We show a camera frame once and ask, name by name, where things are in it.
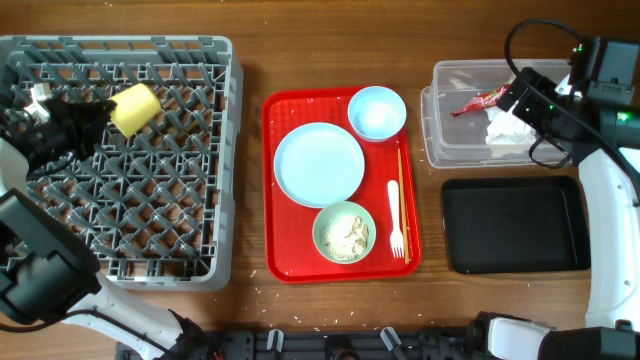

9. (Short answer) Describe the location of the white paper napkin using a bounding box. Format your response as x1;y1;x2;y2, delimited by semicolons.
485;106;536;145

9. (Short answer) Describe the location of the red snack wrapper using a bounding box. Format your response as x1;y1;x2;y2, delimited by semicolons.
450;83;511;117

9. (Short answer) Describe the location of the yellow plastic cup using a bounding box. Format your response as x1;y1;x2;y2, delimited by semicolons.
110;83;162;138

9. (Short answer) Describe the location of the small light blue bowl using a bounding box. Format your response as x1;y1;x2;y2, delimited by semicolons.
347;86;407;142

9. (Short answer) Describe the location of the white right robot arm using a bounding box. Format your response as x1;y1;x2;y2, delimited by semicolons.
473;18;639;359

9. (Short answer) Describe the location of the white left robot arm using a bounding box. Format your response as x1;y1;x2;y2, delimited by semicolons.
1;98;216;359

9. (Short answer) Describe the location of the clear plastic waste bin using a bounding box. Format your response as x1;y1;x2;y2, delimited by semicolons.
420;58;576;170

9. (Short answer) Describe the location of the grey plastic dishwasher rack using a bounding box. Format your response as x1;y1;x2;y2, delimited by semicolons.
1;35;244;291

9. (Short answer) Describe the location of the black plastic tray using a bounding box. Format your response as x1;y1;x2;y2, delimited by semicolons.
441;176;591;274

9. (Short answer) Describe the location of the wooden chopstick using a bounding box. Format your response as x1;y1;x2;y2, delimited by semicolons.
397;149;410;264

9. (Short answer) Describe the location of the white plastic fork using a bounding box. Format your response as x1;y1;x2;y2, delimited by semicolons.
387;180;405;259

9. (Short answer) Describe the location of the large light blue plate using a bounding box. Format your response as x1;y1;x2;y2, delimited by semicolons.
273;122;365;208

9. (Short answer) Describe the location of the green bowl with food scraps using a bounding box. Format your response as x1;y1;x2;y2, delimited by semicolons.
312;201;377;265

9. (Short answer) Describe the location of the red plastic serving tray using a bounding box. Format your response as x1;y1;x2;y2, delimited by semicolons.
262;86;422;284

